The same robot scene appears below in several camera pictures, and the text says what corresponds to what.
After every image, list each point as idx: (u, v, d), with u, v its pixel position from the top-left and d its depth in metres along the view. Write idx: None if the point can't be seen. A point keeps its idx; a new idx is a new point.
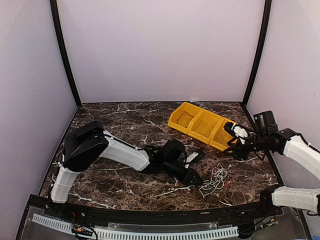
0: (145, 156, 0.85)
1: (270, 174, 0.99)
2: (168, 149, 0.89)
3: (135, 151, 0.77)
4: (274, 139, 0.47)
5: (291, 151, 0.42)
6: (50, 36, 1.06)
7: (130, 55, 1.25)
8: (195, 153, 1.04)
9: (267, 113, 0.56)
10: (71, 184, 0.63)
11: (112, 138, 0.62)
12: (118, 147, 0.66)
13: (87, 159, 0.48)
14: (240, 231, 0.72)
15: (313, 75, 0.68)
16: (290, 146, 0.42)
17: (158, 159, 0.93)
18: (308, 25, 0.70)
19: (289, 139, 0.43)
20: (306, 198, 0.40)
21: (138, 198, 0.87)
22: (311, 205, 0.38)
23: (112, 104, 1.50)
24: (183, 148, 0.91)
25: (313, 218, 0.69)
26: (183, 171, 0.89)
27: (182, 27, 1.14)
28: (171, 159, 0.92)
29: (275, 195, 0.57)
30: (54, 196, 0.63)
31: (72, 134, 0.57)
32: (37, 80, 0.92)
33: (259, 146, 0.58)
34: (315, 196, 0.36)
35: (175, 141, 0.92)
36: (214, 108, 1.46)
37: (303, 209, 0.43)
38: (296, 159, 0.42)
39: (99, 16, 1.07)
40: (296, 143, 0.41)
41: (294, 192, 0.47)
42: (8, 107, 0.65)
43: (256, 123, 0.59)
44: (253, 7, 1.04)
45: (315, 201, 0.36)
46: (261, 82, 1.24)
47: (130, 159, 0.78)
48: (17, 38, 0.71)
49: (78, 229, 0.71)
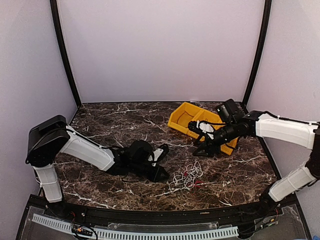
0: (110, 156, 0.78)
1: (270, 174, 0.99)
2: (133, 150, 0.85)
3: (99, 150, 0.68)
4: (244, 125, 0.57)
5: (264, 129, 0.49)
6: (50, 36, 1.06)
7: (130, 55, 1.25)
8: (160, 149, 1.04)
9: (228, 103, 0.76)
10: (56, 181, 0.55)
11: (74, 133, 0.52)
12: (82, 144, 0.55)
13: (47, 157, 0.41)
14: (240, 231, 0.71)
15: (313, 75, 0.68)
16: (261, 125, 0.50)
17: (124, 160, 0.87)
18: (308, 25, 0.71)
19: (258, 120, 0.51)
20: (298, 175, 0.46)
21: (138, 198, 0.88)
22: (305, 177, 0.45)
23: (112, 104, 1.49)
24: (149, 150, 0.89)
25: (313, 218, 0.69)
26: (151, 169, 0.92)
27: (182, 27, 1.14)
28: (138, 160, 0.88)
29: (274, 192, 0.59)
30: (48, 195, 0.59)
31: (34, 128, 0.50)
32: (37, 80, 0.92)
33: (230, 135, 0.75)
34: (304, 167, 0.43)
35: (142, 142, 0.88)
36: (214, 108, 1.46)
37: (303, 186, 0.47)
38: (270, 135, 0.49)
39: (98, 16, 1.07)
40: (264, 122, 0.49)
41: (285, 178, 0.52)
42: (8, 107, 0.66)
43: (221, 114, 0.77)
44: (252, 8, 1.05)
45: (307, 171, 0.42)
46: (262, 82, 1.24)
47: (94, 160, 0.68)
48: (18, 38, 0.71)
49: (78, 229, 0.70)
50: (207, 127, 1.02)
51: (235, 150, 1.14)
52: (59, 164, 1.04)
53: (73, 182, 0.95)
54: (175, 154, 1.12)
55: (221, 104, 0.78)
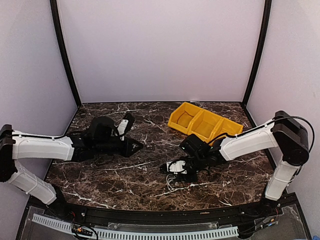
0: (68, 143, 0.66)
1: (270, 174, 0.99)
2: (93, 129, 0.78)
3: (55, 141, 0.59)
4: (212, 158, 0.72)
5: (232, 150, 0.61)
6: (50, 36, 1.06)
7: (130, 55, 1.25)
8: (125, 120, 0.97)
9: (191, 139, 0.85)
10: (38, 182, 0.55)
11: (21, 135, 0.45)
12: (31, 143, 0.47)
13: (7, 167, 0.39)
14: (240, 231, 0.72)
15: (312, 75, 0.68)
16: (227, 149, 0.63)
17: (88, 143, 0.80)
18: (309, 24, 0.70)
19: (222, 147, 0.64)
20: (283, 170, 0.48)
21: (138, 198, 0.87)
22: (290, 169, 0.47)
23: (113, 104, 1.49)
24: (110, 124, 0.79)
25: (314, 218, 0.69)
26: (122, 145, 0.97)
27: (182, 26, 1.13)
28: (102, 136, 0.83)
29: (268, 193, 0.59)
30: (41, 198, 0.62)
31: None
32: (38, 80, 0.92)
33: (197, 165, 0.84)
34: (282, 161, 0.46)
35: (98, 119, 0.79)
36: (214, 108, 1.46)
37: (291, 177, 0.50)
38: (239, 153, 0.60)
39: (98, 16, 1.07)
40: (227, 145, 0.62)
41: (273, 176, 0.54)
42: (8, 107, 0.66)
43: (187, 149, 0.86)
44: (252, 7, 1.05)
45: (286, 163, 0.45)
46: (262, 82, 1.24)
47: (54, 154, 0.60)
48: (17, 38, 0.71)
49: (78, 230, 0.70)
50: (177, 166, 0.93)
51: None
52: (59, 164, 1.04)
53: (73, 182, 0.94)
54: (175, 154, 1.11)
55: (184, 142, 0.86)
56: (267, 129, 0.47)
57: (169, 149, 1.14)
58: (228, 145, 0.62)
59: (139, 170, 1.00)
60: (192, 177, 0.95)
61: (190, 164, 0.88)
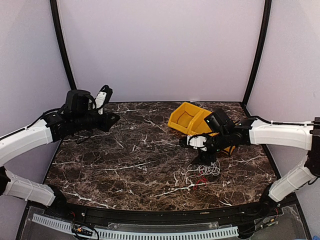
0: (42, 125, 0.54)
1: (270, 174, 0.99)
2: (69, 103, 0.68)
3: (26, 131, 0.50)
4: (238, 134, 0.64)
5: (258, 136, 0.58)
6: (50, 36, 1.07)
7: (130, 55, 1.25)
8: (103, 93, 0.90)
9: (217, 112, 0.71)
10: (32, 187, 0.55)
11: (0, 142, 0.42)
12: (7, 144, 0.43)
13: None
14: (240, 231, 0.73)
15: (313, 74, 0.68)
16: (255, 133, 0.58)
17: (68, 118, 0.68)
18: (308, 24, 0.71)
19: (251, 129, 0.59)
20: (299, 175, 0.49)
21: (138, 198, 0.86)
22: (307, 176, 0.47)
23: (112, 104, 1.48)
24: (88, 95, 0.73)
25: (312, 218, 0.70)
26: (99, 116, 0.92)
27: (182, 27, 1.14)
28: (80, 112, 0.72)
29: (275, 192, 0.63)
30: (41, 201, 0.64)
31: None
32: (38, 79, 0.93)
33: (219, 143, 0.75)
34: (304, 167, 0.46)
35: (73, 91, 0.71)
36: (214, 108, 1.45)
37: (304, 184, 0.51)
38: (262, 141, 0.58)
39: (98, 16, 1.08)
40: (257, 129, 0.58)
41: (285, 178, 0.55)
42: (9, 107, 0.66)
43: (211, 124, 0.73)
44: (252, 8, 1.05)
45: (305, 170, 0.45)
46: (262, 82, 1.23)
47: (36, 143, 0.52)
48: (17, 39, 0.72)
49: (78, 230, 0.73)
50: (198, 141, 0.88)
51: (235, 150, 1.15)
52: (59, 164, 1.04)
53: (73, 182, 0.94)
54: (175, 154, 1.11)
55: (210, 115, 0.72)
56: (306, 129, 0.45)
57: (169, 149, 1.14)
58: (259, 129, 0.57)
59: (139, 171, 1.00)
60: (210, 158, 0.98)
61: (212, 143, 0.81)
